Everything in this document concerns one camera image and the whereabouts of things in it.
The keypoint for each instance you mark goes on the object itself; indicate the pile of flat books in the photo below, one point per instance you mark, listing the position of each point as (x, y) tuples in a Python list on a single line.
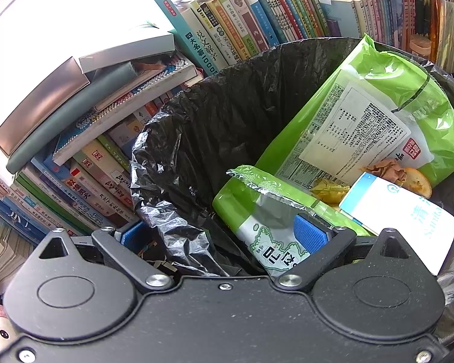
[(60, 109)]

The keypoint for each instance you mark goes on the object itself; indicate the small clear plastic jar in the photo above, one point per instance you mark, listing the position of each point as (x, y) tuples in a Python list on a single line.
[(420, 47)]

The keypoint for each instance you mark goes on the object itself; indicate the brown wrapper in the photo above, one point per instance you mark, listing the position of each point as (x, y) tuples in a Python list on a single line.
[(386, 172)]

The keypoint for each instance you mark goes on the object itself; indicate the stack of worn magazines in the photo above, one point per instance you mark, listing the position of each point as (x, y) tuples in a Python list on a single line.
[(3, 257)]

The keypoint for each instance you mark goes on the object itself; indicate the small green seaweed packet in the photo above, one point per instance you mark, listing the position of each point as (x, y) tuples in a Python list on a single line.
[(249, 204)]

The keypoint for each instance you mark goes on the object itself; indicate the half-eaten bread bun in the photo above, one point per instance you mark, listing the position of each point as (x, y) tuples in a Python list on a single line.
[(418, 185)]

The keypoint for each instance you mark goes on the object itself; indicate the yellow wrapper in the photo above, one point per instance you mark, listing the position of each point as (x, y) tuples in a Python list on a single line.
[(331, 193)]

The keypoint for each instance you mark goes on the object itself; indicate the white blue tissue packet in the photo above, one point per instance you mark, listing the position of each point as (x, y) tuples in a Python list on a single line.
[(393, 211)]

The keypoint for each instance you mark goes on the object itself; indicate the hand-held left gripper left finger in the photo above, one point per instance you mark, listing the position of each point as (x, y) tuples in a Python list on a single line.
[(134, 234)]

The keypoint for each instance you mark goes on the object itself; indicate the large green snack packet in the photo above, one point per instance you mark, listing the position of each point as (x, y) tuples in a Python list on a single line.
[(363, 90)]

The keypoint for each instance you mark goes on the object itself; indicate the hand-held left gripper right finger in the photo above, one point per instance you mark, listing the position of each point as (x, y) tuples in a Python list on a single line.
[(310, 234)]

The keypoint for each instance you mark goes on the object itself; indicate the long row of upright books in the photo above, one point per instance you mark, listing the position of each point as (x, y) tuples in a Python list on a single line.
[(249, 19)]

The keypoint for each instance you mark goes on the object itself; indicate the black trash bag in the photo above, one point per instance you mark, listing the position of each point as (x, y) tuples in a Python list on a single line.
[(219, 109)]

